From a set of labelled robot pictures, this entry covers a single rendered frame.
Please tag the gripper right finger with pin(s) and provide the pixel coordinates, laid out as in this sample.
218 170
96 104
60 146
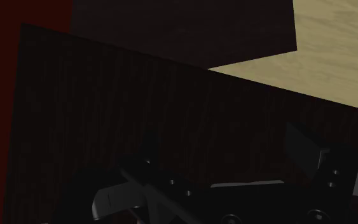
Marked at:
333 173

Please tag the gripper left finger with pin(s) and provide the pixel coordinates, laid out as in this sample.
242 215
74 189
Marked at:
154 192

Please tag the dark wooden table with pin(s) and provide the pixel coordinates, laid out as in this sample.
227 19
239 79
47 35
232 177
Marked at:
129 108

